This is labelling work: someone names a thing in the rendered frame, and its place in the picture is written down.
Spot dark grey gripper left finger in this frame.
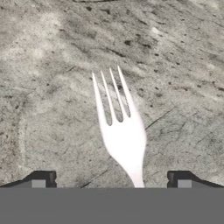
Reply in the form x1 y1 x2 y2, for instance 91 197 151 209
0 170 58 189

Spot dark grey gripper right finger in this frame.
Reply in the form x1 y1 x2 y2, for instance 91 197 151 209
166 170 224 189

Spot white plastic fork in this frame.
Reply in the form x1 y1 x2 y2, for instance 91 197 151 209
91 66 147 189

